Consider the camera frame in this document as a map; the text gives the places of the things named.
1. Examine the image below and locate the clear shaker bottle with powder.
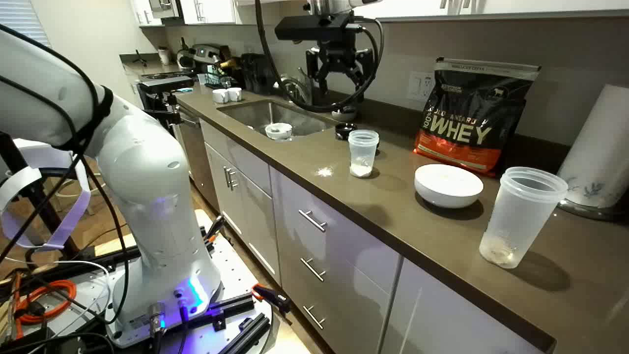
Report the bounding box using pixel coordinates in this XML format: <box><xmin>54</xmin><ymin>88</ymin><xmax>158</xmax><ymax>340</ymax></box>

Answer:
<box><xmin>349</xmin><ymin>129</ymin><xmax>380</xmax><ymax>177</ymax></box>

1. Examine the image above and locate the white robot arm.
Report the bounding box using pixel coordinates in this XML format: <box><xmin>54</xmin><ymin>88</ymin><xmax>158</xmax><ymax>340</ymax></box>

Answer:
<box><xmin>0</xmin><ymin>25</ymin><xmax>221</xmax><ymax>348</ymax></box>

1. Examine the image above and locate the large clear shaker bottle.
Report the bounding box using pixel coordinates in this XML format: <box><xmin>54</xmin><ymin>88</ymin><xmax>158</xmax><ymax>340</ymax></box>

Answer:
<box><xmin>480</xmin><ymin>167</ymin><xmax>569</xmax><ymax>269</ymax></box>

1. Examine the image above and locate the black shaker lid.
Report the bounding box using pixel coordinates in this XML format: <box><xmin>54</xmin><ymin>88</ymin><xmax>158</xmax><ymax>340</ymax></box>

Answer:
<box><xmin>335</xmin><ymin>121</ymin><xmax>357</xmax><ymax>141</ymax></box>

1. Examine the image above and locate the white cup in sink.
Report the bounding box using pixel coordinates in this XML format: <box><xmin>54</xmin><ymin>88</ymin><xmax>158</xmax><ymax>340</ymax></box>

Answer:
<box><xmin>266</xmin><ymin>121</ymin><xmax>294</xmax><ymax>141</ymax></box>

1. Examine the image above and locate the steel kitchen sink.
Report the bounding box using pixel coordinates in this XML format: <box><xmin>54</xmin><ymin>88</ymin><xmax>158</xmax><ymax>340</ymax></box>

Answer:
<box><xmin>223</xmin><ymin>100</ymin><xmax>331</xmax><ymax>137</ymax></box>

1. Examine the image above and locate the white bowl of powder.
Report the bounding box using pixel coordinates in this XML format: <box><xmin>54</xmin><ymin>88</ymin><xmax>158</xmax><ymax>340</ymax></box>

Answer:
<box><xmin>416</xmin><ymin>163</ymin><xmax>484</xmax><ymax>208</ymax></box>

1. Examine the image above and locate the black whey protein bag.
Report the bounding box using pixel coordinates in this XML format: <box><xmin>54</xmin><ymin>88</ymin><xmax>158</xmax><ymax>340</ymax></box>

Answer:
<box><xmin>414</xmin><ymin>57</ymin><xmax>541</xmax><ymax>175</ymax></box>

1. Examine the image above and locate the paper towel roll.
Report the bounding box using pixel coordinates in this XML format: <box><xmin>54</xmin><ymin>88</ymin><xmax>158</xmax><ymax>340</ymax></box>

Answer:
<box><xmin>559</xmin><ymin>84</ymin><xmax>629</xmax><ymax>210</ymax></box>

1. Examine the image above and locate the black camera on stand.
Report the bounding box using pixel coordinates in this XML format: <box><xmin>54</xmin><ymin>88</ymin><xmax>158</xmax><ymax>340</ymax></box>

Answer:
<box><xmin>276</xmin><ymin>11</ymin><xmax>384</xmax><ymax>112</ymax></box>

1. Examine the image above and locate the white wall outlet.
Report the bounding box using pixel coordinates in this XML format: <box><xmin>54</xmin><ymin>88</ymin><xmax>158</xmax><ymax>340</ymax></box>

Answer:
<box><xmin>408</xmin><ymin>70</ymin><xmax>435</xmax><ymax>100</ymax></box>

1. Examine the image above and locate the orange cable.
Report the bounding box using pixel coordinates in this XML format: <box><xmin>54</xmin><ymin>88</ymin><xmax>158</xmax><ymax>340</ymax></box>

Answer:
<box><xmin>13</xmin><ymin>277</ymin><xmax>79</xmax><ymax>326</ymax></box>

